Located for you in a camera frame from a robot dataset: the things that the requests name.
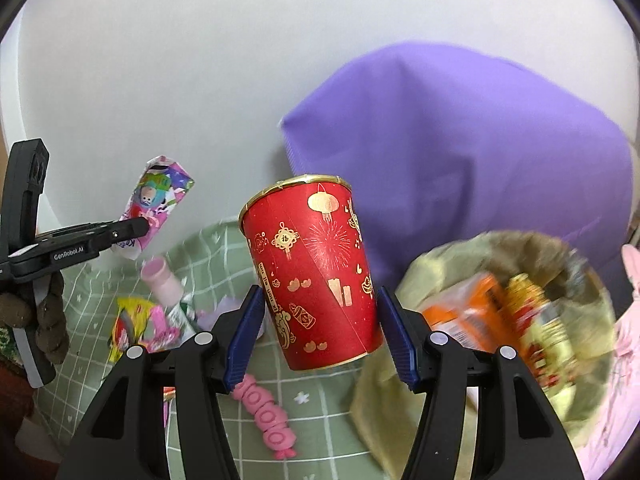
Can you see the pink cartoon snack wrapper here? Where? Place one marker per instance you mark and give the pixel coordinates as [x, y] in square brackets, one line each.
[170, 328]

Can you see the clear purple plastic tray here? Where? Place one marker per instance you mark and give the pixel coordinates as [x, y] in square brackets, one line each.
[225, 309]

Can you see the pink yogurt bottle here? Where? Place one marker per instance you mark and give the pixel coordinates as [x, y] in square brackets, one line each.
[164, 286]

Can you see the orange snack packet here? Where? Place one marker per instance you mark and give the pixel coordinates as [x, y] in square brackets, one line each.
[469, 312]

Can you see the olive green trash bag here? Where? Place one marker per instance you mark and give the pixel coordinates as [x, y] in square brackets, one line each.
[385, 412]

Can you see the pink floral sleeve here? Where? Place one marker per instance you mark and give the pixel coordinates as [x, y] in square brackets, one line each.
[612, 451]

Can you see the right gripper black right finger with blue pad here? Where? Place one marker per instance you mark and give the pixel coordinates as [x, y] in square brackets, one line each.
[518, 434]

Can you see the yellow snack wrapper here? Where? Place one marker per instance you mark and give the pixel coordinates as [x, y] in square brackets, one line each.
[133, 315]

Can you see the purple pillow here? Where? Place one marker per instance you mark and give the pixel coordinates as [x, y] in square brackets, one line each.
[441, 143]

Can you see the colourful cartoon drink carton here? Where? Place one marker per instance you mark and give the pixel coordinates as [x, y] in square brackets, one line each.
[163, 185]

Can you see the red gold paper cup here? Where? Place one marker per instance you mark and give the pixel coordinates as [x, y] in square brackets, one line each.
[307, 247]

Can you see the green grid bed sheet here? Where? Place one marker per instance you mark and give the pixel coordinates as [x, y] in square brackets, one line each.
[212, 264]

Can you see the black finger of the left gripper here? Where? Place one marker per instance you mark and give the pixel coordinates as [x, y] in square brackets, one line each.
[60, 249]

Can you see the pink candy blister strip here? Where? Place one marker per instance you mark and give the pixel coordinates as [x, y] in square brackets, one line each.
[268, 415]

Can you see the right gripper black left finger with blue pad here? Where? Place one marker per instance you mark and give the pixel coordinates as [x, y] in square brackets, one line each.
[121, 435]

